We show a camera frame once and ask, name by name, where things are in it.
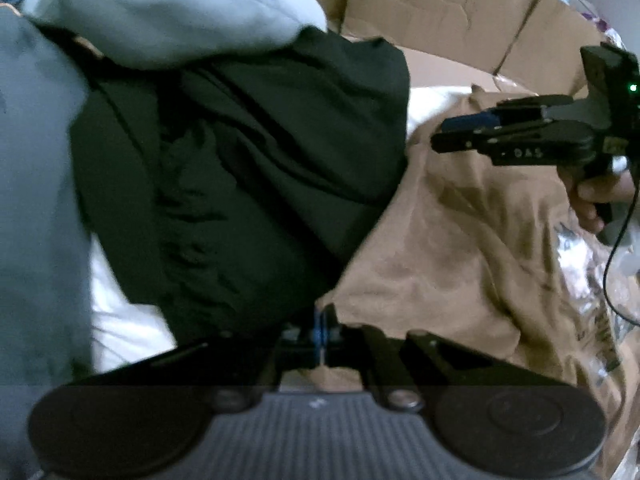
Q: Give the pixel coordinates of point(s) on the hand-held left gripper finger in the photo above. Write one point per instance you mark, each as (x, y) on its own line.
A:
(327, 335)
(316, 335)

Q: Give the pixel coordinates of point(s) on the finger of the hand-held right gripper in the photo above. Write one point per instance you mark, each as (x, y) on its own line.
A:
(475, 121)
(455, 141)

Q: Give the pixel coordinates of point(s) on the brown printed t-shirt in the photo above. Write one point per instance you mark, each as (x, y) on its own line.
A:
(450, 260)

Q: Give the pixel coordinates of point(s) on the person's right hand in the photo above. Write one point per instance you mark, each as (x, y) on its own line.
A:
(590, 192)

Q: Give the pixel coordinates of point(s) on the purple patterned cloth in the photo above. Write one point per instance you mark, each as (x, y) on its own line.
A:
(602, 22)

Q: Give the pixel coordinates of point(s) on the brown cardboard box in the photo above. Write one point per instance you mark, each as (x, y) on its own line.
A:
(425, 5)

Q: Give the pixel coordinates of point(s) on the clear plastic bag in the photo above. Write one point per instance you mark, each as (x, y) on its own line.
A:
(590, 270)

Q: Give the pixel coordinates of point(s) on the black garment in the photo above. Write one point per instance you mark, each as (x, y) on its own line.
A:
(250, 160)

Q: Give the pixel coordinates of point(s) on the grey neck pillow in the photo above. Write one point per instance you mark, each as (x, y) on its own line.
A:
(175, 5)

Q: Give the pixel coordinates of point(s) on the grey blanket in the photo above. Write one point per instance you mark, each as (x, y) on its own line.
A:
(35, 160)

